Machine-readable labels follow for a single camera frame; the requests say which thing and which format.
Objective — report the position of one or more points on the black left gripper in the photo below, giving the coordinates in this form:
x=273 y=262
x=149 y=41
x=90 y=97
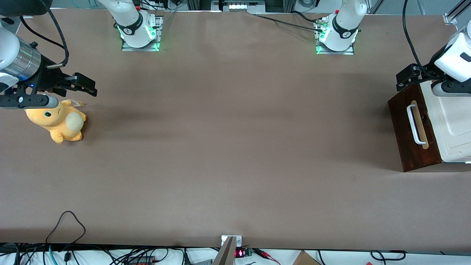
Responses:
x=429 y=70

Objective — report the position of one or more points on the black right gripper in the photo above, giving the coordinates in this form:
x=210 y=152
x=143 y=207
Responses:
x=47 y=78

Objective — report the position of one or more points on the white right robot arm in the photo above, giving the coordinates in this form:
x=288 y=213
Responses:
x=132 y=29

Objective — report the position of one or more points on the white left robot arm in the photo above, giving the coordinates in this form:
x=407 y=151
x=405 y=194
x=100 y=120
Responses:
x=344 y=25

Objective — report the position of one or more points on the orange plush toy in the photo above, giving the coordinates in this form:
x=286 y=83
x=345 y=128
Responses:
x=59 y=123

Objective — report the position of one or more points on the white power strip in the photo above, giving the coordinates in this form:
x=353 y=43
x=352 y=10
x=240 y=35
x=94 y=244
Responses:
x=243 y=6

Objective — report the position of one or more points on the brown cardboard piece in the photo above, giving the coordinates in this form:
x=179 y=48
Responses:
x=305 y=259

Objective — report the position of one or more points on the grey metal beam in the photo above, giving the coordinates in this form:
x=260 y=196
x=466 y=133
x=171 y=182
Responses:
x=225 y=255

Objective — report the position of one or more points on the red clip leads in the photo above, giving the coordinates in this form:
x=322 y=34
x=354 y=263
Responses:
x=266 y=254

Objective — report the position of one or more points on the red digit display module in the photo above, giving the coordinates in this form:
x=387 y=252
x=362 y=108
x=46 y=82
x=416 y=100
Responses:
x=241 y=253

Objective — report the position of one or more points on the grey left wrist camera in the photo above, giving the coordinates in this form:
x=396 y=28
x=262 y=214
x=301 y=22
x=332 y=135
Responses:
x=450 y=89

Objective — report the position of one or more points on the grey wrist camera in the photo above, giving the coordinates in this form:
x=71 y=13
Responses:
x=450 y=89
x=25 y=101

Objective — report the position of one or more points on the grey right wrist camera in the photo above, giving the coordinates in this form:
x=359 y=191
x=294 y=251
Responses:
x=25 y=101

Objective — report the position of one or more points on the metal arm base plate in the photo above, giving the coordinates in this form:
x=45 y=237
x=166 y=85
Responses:
x=349 y=51
x=141 y=47

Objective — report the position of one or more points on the aluminium frame profile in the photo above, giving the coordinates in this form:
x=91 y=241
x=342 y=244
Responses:
x=454 y=14

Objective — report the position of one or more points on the silver metal bracket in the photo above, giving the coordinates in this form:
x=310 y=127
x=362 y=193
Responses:
x=239 y=240

